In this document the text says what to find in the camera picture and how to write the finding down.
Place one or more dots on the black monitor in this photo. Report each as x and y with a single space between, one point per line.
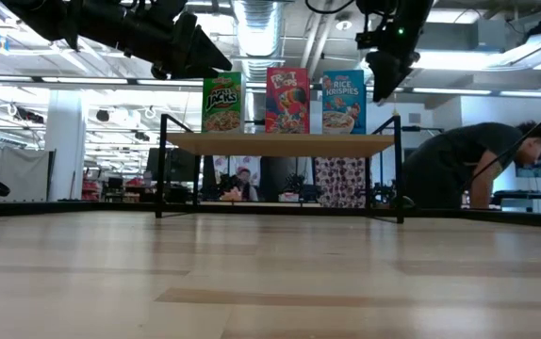
181 165

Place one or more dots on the black desk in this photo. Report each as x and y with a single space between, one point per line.
529 194

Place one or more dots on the grey ventilation unit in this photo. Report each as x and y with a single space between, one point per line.
463 35

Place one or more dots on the blue Rice Krispies cereal box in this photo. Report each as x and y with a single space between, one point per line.
343 101

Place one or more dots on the black hanging lamp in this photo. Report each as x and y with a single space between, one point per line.
103 115

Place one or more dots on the grey monitor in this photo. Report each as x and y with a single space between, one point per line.
527 172

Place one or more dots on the angled ceiling light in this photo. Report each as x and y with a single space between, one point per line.
454 60
534 49

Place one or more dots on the white partition cloth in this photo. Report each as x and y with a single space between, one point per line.
16 174

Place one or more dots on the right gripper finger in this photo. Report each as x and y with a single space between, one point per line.
386 75

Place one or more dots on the purple dotted cloth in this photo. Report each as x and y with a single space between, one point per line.
341 181

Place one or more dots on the wooden shelf with black legs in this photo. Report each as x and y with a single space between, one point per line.
275 145

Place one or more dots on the green Apple Jacks cereal box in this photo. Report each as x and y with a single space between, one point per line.
222 103

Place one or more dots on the long ceiling light strip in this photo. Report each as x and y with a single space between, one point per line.
86 80

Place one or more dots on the white column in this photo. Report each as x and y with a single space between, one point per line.
65 150

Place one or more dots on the silver spiral air duct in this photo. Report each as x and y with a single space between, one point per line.
257 37

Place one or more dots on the floral cloth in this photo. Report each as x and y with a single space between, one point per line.
247 162

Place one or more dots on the red cart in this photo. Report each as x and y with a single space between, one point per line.
90 192

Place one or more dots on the red Froot Loops cereal box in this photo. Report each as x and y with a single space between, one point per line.
287 103

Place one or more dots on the person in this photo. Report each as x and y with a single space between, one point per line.
445 160
244 186

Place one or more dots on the short ceiling light strip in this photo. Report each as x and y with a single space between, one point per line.
534 94
449 90

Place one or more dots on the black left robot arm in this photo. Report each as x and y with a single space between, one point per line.
86 19

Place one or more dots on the black aluminium table frame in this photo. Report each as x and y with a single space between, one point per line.
39 208

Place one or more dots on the black background robot arm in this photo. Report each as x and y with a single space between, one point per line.
296 182
225 182

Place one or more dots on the white ceiling pipe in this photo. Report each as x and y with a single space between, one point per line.
315 42

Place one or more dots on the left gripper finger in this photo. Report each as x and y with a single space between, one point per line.
207 56

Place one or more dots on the white ceiling sensor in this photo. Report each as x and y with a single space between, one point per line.
344 24

